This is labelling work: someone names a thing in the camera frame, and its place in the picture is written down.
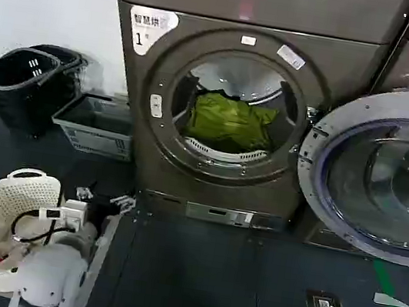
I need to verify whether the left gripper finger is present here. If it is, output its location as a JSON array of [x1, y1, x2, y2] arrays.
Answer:
[[75, 177, 101, 202], [107, 191, 138, 215]]

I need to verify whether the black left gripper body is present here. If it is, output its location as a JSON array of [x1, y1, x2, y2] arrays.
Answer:
[[82, 196, 123, 227]]

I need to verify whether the grey plastic crate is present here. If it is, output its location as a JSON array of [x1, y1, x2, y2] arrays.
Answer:
[[47, 87, 140, 162]]

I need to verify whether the white perforated laundry basket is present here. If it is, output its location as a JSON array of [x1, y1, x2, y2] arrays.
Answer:
[[0, 162, 128, 307]]

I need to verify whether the black plastic laundry basket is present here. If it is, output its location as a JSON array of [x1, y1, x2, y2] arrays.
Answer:
[[0, 43, 65, 137], [20, 41, 89, 111]]

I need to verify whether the dark garment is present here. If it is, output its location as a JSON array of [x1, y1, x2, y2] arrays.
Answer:
[[175, 72, 204, 129]]

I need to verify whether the green garment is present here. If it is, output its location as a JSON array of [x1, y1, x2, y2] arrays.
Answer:
[[181, 86, 283, 160]]

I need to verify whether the grey front-load dryer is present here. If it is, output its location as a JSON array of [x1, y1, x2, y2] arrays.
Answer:
[[72, 0, 409, 252]]

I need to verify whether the round glass dryer door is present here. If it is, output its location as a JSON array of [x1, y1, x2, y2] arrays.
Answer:
[[281, 74, 409, 269]]

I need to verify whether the white floor sticker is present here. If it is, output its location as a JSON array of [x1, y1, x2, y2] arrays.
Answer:
[[372, 292, 409, 307]]

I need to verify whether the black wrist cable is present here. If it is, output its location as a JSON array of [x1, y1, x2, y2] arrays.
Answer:
[[7, 204, 71, 253]]

